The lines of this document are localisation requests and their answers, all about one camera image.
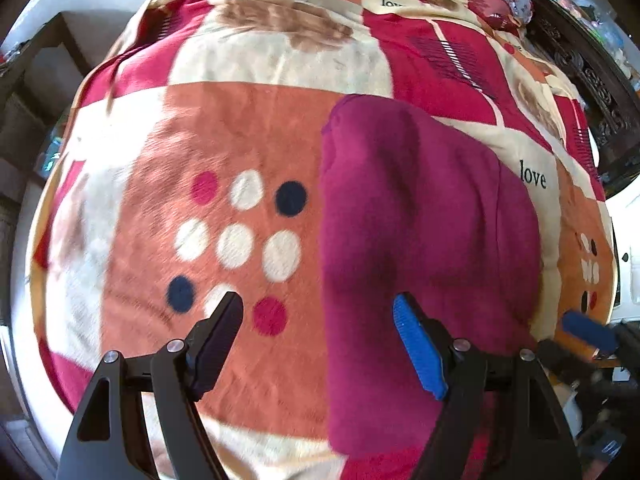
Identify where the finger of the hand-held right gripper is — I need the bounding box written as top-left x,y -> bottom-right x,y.
536,339 -> 597,387
561,310 -> 620,357

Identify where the red orange checked blanket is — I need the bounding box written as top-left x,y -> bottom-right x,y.
27,0 -> 618,480

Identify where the maroon sweater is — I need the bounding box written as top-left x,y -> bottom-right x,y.
320,95 -> 547,480

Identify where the white chair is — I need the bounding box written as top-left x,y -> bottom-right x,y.
605,187 -> 640,326

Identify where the dark wooden side table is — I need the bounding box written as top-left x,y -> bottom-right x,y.
0,12 -> 103,176

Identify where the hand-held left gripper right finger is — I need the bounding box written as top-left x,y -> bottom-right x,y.
392,292 -> 583,480

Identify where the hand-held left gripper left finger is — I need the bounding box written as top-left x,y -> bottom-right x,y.
56,291 -> 245,480

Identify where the dark carved wooden cabinet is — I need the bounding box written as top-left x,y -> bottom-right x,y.
517,0 -> 640,188

